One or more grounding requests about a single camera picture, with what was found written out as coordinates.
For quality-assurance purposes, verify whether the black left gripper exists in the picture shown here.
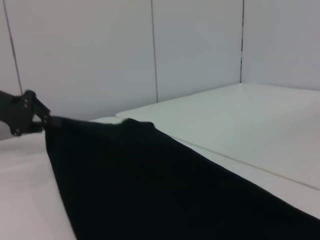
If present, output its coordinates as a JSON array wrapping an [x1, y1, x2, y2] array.
[[0, 89, 64, 137]]

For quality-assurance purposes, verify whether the black shirt with white print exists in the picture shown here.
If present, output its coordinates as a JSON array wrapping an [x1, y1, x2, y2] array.
[[43, 117, 320, 240]]

